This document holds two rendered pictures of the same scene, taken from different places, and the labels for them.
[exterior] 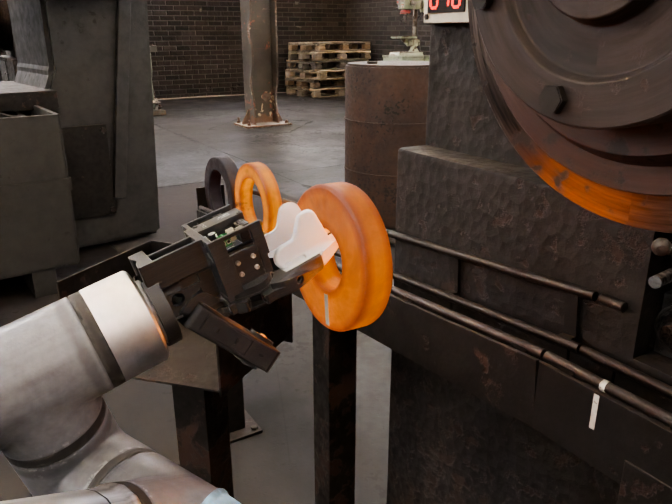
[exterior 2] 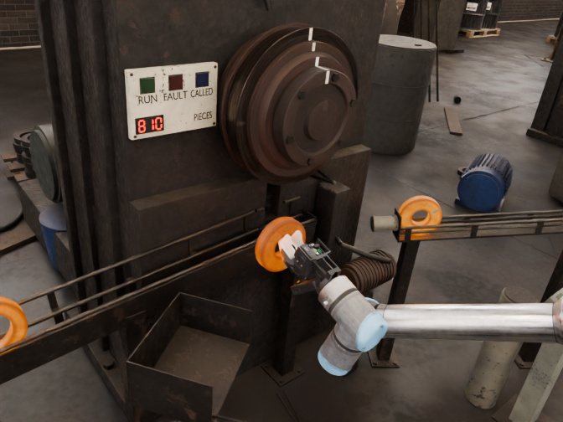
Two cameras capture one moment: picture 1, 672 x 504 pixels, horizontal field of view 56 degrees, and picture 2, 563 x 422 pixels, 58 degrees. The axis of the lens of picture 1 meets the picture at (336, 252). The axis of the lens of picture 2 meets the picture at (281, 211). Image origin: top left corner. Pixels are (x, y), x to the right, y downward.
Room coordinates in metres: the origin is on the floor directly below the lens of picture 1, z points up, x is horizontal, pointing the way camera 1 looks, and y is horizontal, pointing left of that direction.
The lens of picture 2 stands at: (0.84, 1.14, 1.57)
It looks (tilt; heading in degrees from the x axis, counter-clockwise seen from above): 29 degrees down; 260
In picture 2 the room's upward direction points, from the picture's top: 6 degrees clockwise
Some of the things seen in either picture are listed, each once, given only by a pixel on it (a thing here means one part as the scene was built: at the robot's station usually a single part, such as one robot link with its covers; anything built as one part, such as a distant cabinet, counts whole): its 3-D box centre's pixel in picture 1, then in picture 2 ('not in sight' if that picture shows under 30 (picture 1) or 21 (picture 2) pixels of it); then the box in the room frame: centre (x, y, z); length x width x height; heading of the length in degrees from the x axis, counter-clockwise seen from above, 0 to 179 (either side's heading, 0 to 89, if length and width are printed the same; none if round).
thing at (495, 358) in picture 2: not in sight; (498, 349); (-0.27, -0.14, 0.26); 0.12 x 0.12 x 0.52
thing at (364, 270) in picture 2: not in sight; (358, 313); (0.22, -0.35, 0.27); 0.22 x 0.13 x 0.53; 32
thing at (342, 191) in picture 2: not in sight; (329, 213); (0.38, -0.43, 0.68); 0.11 x 0.08 x 0.24; 122
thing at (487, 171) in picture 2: not in sight; (487, 180); (-1.12, -1.83, 0.17); 0.57 x 0.31 x 0.34; 52
